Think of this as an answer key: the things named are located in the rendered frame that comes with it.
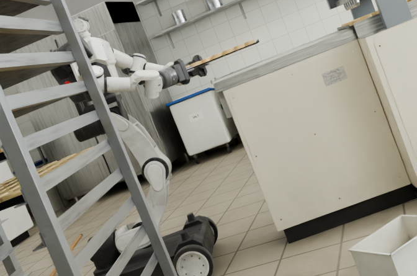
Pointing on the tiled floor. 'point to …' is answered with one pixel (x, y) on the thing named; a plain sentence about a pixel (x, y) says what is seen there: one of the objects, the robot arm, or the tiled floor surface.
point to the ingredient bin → (202, 121)
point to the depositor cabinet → (396, 84)
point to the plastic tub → (389, 249)
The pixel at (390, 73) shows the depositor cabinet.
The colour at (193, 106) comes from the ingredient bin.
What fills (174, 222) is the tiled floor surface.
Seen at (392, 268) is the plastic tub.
